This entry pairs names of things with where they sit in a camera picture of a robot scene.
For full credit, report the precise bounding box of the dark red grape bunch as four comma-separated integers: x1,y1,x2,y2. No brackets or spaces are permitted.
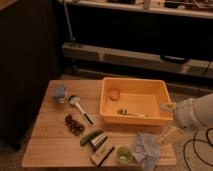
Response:
65,114,85,136

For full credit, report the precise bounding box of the orange round fruit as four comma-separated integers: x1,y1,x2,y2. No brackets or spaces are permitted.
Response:
109,88,120,100

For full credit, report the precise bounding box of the grey cloth towel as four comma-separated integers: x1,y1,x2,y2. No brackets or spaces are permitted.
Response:
133,133,160,171

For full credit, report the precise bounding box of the grey metal rail beam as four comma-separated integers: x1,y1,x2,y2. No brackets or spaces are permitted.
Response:
62,42,213,79

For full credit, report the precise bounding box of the green cucumber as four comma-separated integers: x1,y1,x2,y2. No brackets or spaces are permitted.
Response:
80,130,104,146

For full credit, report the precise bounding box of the orange plastic tray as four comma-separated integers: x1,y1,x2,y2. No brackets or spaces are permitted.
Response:
99,77,173,126

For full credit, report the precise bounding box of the metal vertical pole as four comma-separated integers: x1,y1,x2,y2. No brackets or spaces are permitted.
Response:
63,0,76,44

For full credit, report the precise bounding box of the metal fork in tray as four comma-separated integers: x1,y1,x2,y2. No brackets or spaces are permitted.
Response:
117,109,147,117

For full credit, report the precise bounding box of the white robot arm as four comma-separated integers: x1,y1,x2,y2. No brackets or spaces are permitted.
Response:
157,93,213,145

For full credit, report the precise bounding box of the small metal cup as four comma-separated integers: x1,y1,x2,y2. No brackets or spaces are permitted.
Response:
90,133,107,151

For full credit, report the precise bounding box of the black handle on rail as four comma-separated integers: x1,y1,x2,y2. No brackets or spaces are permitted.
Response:
160,55,189,64

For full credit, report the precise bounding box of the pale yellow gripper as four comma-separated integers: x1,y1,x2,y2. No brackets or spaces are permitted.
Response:
157,103,184,145

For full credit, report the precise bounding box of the black floor cable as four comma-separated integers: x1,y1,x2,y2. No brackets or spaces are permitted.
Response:
183,127,213,171

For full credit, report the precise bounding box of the upper wooden shelf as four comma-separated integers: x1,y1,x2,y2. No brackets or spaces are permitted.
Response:
57,0,213,19

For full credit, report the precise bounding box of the small green bowl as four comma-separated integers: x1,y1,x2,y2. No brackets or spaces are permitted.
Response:
116,146,133,165

